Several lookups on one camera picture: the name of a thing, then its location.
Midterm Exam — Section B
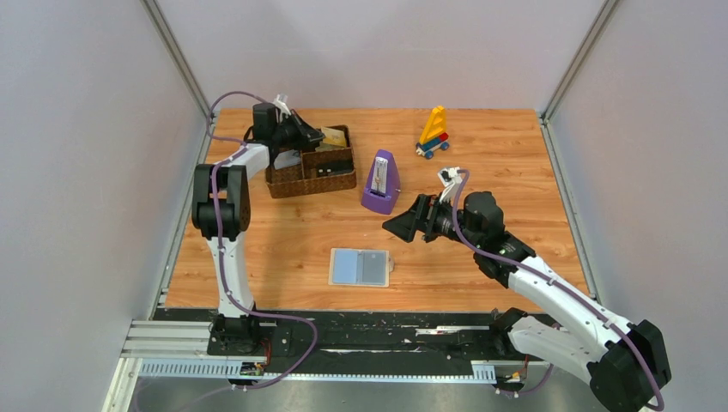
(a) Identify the colourful toy block car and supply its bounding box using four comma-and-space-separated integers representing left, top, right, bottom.
415, 106, 450, 160

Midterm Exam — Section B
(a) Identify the brown wicker divided basket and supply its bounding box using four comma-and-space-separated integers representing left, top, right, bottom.
265, 124, 357, 198

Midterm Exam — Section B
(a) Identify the left aluminium frame post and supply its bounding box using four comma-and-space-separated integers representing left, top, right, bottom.
140, 0, 214, 124

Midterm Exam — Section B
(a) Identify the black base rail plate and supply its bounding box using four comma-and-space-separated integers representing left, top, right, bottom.
207, 308, 547, 378

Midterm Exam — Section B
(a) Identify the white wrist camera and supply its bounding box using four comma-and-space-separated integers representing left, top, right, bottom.
438, 167, 463, 205
272, 94, 291, 122

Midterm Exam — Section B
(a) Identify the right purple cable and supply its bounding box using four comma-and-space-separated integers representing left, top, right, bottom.
450, 168, 666, 412

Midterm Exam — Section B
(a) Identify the purple metronome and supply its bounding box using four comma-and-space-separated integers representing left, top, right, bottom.
361, 149, 401, 215

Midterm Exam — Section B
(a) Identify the white card holder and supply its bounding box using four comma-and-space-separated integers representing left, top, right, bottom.
328, 248, 395, 288

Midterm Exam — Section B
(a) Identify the grey card in basket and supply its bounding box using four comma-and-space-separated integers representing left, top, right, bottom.
273, 152, 301, 170

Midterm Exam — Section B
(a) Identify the grey card in holder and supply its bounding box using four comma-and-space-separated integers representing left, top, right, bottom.
359, 251, 389, 286

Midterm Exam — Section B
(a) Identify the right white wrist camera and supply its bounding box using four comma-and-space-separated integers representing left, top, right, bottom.
438, 167, 463, 205

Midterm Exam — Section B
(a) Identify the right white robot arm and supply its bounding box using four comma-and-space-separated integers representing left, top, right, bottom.
382, 191, 671, 411

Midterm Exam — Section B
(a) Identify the aluminium frame post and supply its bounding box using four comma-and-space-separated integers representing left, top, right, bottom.
140, 0, 214, 124
540, 0, 622, 124

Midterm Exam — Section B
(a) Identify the right aluminium frame post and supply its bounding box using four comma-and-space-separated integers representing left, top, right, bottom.
540, 0, 622, 124

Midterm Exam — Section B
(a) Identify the white slotted cable duct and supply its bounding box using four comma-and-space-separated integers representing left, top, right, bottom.
137, 359, 497, 385

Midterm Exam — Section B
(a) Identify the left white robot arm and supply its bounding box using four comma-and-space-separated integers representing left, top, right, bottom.
191, 103, 325, 342

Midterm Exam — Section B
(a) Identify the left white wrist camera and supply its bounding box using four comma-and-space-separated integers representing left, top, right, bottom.
272, 94, 291, 122

